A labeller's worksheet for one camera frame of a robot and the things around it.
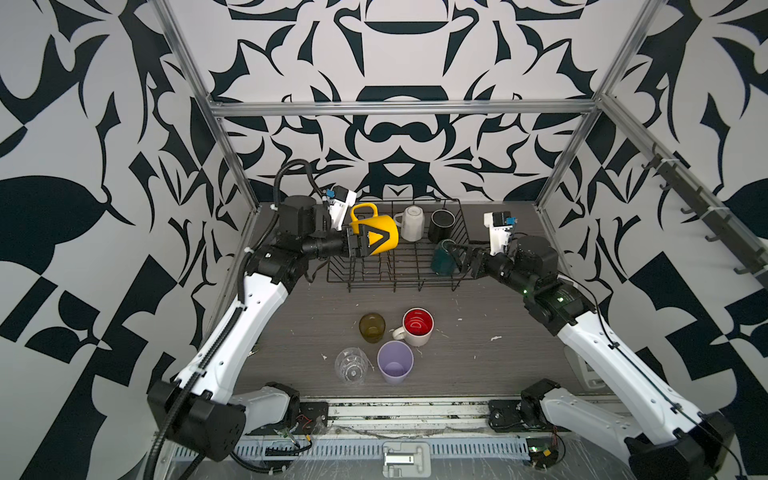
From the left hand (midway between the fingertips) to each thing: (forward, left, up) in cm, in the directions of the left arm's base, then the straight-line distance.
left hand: (380, 229), depth 66 cm
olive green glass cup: (-9, +3, -34) cm, 35 cm away
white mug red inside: (-8, -10, -35) cm, 38 cm away
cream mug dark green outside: (+9, -19, -25) cm, 33 cm away
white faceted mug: (+23, -11, -25) cm, 36 cm away
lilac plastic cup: (-18, -3, -34) cm, 38 cm away
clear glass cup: (-18, +9, -35) cm, 41 cm away
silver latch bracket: (-39, -5, -33) cm, 51 cm away
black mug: (+21, -20, -24) cm, 38 cm away
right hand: (-1, -19, -5) cm, 19 cm away
